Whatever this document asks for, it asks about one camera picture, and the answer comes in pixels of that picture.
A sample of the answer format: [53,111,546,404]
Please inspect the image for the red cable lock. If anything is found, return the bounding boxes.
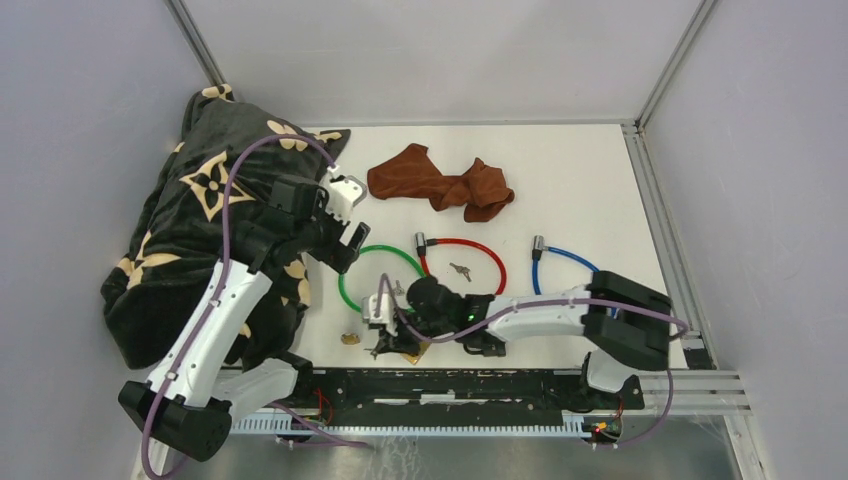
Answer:
[413,232,508,295]

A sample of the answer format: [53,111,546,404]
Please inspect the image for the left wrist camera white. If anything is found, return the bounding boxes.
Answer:
[321,167,368,223]

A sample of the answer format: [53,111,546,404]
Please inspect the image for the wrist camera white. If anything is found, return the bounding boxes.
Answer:
[321,167,368,223]
[361,293,398,337]

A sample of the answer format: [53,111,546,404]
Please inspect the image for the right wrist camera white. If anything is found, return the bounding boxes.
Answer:
[361,293,398,337]

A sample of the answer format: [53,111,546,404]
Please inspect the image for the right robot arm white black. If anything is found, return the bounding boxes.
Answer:
[360,270,685,408]

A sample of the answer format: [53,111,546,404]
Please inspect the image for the red lock keys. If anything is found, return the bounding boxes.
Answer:
[449,262,472,282]

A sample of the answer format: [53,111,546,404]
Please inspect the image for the blue cable lock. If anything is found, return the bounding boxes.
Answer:
[531,235,600,295]

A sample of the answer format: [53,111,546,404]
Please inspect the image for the brown cloth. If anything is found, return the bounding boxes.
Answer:
[367,143,515,223]

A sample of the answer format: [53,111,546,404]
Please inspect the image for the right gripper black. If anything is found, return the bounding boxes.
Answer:
[377,306,455,357]

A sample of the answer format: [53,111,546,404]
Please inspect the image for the green cable lock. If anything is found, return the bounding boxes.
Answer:
[337,244,426,313]

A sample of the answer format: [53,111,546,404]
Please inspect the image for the black padlock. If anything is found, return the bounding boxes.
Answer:
[480,341,507,358]

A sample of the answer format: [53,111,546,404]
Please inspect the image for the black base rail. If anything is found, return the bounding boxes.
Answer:
[281,368,645,427]

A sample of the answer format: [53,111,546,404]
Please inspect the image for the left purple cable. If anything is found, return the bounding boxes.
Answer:
[140,134,342,480]

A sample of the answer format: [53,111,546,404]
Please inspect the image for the black floral blanket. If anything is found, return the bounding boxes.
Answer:
[100,83,351,370]

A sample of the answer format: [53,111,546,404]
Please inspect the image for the small brass padlock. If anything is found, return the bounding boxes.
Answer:
[340,333,361,346]

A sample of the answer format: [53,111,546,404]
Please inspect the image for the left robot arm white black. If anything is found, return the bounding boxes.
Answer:
[118,173,370,462]

